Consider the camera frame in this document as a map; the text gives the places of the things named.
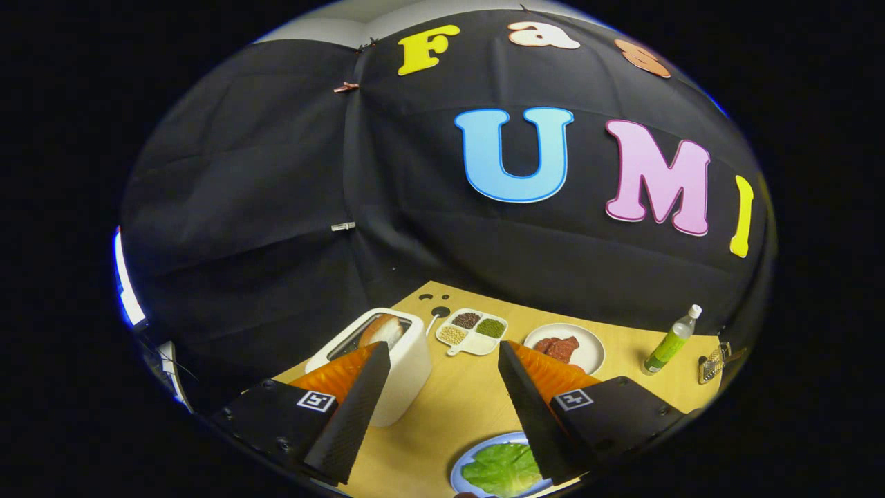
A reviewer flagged green label drink bottle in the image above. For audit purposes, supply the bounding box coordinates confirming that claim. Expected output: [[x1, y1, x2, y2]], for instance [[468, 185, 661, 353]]
[[641, 304, 703, 376]]

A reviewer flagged brown meat patty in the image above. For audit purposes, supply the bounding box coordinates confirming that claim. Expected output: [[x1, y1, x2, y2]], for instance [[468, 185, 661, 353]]
[[532, 335, 580, 365]]

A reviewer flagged black backdrop cloth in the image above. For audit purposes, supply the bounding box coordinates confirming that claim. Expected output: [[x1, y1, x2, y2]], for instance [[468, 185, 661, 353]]
[[119, 8, 776, 416]]

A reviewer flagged white toaster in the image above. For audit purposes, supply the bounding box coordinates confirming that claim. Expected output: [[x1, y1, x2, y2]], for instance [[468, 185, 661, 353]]
[[305, 308, 433, 427]]

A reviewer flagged white divided bean dish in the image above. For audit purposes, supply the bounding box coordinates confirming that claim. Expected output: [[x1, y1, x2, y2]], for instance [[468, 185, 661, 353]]
[[436, 308, 509, 357]]

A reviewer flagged green lettuce leaf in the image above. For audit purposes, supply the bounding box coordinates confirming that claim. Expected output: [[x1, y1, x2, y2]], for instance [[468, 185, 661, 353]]
[[461, 443, 543, 498]]

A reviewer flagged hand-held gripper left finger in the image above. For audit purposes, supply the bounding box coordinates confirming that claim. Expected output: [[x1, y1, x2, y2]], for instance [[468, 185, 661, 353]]
[[209, 340, 392, 486]]

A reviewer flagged blue plate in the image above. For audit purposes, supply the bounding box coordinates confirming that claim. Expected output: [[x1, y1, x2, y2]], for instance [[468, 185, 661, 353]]
[[449, 431, 554, 498]]

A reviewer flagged metal wire utensil rack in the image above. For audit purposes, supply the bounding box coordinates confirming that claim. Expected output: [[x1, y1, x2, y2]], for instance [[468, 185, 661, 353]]
[[698, 344, 734, 385]]

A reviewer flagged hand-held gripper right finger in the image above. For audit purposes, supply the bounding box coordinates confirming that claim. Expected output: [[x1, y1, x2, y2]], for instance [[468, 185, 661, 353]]
[[496, 339, 687, 486]]

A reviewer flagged round white plate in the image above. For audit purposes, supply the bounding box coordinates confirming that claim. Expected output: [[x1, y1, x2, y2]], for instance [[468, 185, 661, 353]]
[[523, 323, 606, 376]]

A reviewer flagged toasted bread slice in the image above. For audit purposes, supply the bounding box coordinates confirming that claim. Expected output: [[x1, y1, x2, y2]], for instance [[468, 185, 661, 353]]
[[358, 315, 405, 349]]

